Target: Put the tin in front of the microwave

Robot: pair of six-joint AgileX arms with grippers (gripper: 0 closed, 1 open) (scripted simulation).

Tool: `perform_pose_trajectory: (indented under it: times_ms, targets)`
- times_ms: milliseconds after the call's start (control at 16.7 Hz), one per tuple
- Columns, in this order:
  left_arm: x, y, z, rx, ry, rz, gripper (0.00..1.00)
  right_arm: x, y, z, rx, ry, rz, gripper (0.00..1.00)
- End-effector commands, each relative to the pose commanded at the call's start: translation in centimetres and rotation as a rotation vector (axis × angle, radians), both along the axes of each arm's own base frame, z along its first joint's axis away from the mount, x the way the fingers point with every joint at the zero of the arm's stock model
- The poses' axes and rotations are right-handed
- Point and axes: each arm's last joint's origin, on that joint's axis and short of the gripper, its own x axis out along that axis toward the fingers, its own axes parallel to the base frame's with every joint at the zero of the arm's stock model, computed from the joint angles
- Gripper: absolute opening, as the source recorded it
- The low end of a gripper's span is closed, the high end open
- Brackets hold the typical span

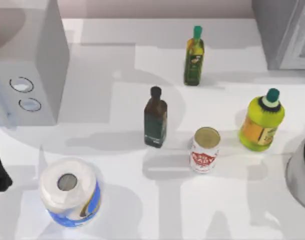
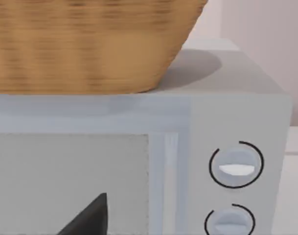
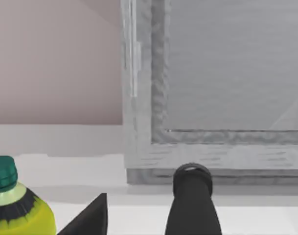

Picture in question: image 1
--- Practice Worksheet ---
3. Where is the dark brown glass bottle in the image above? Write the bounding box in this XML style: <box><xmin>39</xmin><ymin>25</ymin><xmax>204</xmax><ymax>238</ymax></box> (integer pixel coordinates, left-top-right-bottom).
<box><xmin>143</xmin><ymin>86</ymin><xmax>168</xmax><ymax>149</ymax></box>

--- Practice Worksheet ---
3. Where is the red and white can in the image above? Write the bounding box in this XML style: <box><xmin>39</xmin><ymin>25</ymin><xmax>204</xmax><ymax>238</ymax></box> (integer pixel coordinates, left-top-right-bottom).
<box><xmin>189</xmin><ymin>126</ymin><xmax>221</xmax><ymax>174</ymax></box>

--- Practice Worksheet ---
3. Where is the olive oil bottle green cap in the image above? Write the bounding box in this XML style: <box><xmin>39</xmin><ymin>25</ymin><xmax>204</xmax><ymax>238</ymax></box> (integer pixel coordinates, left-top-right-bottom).
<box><xmin>183</xmin><ymin>25</ymin><xmax>206</xmax><ymax>87</ymax></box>

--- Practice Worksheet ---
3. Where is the white paper towel roll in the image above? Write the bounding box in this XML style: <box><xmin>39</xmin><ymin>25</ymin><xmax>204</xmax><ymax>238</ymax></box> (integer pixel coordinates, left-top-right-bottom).
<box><xmin>39</xmin><ymin>156</ymin><xmax>102</xmax><ymax>229</ymax></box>

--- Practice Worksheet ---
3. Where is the yellow-green jug green cap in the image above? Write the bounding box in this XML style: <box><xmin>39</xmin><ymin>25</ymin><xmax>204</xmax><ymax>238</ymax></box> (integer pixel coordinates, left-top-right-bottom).
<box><xmin>238</xmin><ymin>87</ymin><xmax>285</xmax><ymax>152</ymax></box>

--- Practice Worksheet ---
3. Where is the round microwave knob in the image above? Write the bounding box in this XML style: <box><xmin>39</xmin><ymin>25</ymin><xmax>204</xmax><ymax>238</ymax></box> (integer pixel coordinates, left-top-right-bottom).
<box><xmin>9</xmin><ymin>76</ymin><xmax>35</xmax><ymax>94</ymax></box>
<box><xmin>18</xmin><ymin>97</ymin><xmax>42</xmax><ymax>113</ymax></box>

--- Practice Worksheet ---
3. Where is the pale microwave oven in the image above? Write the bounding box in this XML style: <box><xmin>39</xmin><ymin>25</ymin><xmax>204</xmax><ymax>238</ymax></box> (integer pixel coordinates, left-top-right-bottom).
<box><xmin>0</xmin><ymin>0</ymin><xmax>70</xmax><ymax>128</ymax></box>

